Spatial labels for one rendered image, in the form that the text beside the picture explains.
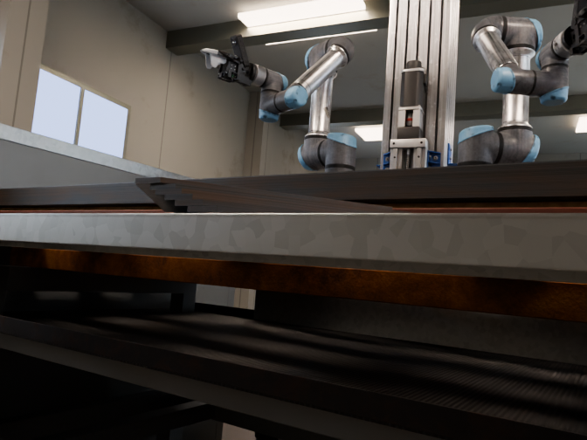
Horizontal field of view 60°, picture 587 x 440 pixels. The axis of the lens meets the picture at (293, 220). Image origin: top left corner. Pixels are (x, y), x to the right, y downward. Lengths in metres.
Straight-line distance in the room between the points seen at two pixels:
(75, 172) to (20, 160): 0.17
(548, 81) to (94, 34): 4.16
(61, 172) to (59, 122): 3.05
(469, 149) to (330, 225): 1.53
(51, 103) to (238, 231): 4.33
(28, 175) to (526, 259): 1.45
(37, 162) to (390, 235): 1.39
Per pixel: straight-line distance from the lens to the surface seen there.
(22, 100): 4.21
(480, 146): 1.85
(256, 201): 0.49
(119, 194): 1.01
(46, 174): 1.65
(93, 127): 4.96
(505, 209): 0.63
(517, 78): 1.69
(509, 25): 2.04
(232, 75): 1.90
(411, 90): 2.06
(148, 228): 0.45
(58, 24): 4.90
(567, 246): 0.30
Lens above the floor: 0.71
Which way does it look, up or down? 6 degrees up
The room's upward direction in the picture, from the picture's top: 4 degrees clockwise
